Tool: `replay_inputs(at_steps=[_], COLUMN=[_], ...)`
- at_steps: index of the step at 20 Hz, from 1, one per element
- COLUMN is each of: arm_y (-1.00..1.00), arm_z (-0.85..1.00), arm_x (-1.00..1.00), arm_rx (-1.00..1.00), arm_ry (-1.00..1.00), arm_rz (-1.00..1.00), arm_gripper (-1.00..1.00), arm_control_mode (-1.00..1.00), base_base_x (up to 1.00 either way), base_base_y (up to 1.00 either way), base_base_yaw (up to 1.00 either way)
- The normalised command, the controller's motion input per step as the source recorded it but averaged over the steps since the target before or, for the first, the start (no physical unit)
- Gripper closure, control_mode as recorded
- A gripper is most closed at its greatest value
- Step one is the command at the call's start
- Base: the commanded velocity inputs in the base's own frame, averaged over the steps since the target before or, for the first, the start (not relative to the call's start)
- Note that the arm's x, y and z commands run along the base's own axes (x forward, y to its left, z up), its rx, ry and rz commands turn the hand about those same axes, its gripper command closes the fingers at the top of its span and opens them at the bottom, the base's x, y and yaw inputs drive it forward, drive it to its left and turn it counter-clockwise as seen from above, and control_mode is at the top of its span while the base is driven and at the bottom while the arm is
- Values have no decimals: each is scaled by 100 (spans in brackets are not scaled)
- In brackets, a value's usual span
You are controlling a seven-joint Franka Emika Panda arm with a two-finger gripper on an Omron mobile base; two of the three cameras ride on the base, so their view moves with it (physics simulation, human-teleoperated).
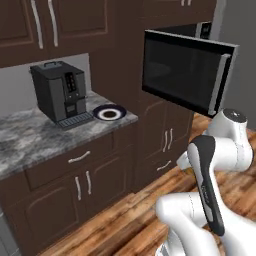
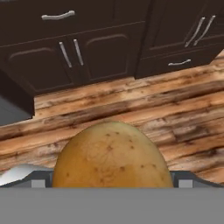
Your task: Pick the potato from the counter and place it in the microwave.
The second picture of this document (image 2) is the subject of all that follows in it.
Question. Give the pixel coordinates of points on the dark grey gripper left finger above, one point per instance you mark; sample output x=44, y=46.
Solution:
x=38, y=176

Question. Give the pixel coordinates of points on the dark brown low drawer front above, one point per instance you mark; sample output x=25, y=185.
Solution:
x=151, y=65

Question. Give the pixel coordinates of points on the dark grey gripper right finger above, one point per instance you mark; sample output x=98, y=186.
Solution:
x=186, y=176

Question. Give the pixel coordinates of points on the brown potato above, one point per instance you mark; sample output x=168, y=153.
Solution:
x=112, y=160

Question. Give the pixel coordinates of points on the dark brown wide drawer front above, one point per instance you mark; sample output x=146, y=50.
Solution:
x=23, y=27

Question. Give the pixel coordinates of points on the dark brown cabinet side panel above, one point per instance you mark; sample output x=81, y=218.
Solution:
x=14, y=93

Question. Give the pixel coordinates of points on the dark brown tall cupboard door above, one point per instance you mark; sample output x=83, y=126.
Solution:
x=169, y=23
x=217, y=29

